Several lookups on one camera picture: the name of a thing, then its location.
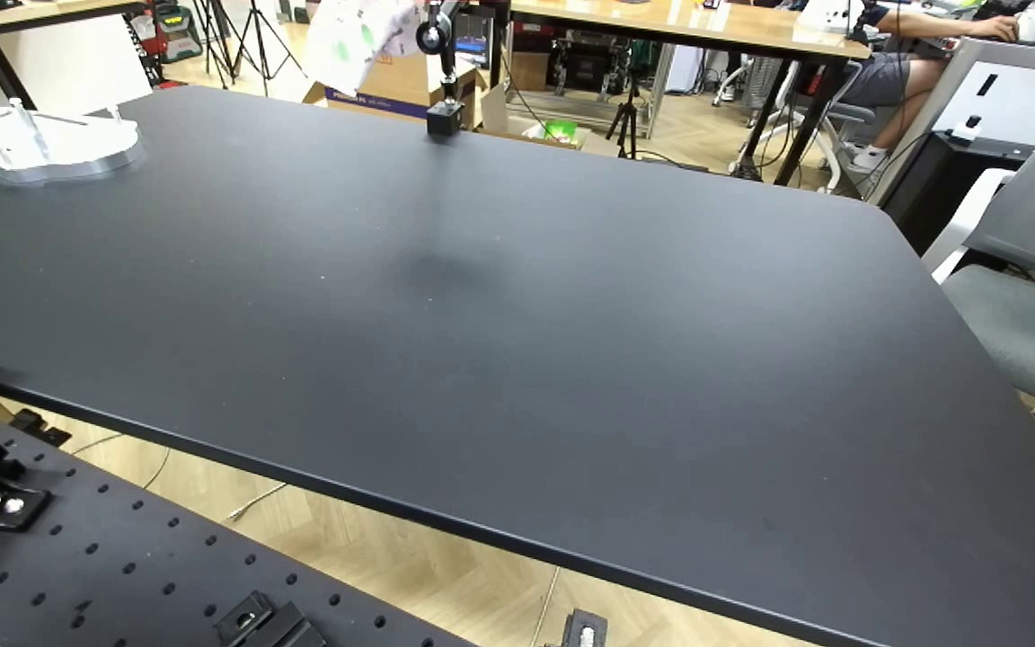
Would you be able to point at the black hanger stand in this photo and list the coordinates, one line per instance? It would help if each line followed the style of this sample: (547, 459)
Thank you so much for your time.
(445, 118)

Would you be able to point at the green object on floor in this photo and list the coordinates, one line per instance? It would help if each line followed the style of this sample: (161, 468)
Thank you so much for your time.
(561, 132)

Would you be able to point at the black clamp with silver insert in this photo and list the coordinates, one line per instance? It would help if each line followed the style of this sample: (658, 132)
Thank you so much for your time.
(585, 629)

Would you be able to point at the long wooden desk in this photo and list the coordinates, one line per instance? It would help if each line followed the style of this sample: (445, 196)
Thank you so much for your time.
(709, 23)

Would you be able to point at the tall black tripod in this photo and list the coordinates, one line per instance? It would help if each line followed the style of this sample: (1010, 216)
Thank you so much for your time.
(257, 37)

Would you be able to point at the black table clamp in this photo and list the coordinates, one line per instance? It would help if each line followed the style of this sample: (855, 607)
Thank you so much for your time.
(268, 624)

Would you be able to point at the seated person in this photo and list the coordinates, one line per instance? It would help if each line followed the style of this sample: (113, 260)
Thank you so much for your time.
(901, 78)

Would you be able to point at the black perforated mounting board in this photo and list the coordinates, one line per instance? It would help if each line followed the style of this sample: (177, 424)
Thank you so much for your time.
(123, 561)

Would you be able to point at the black edge clamp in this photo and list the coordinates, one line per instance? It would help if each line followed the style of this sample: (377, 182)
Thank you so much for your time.
(39, 424)

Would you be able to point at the grey office chair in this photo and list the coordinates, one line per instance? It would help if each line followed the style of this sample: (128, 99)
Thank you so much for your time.
(1027, 311)

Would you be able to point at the white board panel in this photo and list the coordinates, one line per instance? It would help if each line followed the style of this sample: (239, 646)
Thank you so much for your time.
(72, 67)

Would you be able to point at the white panel with slots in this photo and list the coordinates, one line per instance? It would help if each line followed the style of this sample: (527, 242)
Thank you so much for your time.
(1014, 101)

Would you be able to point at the wooden desk with black legs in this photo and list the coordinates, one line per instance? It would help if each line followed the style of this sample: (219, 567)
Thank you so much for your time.
(15, 14)

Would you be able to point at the small black camera tripod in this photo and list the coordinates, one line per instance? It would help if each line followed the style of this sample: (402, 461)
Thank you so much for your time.
(627, 116)

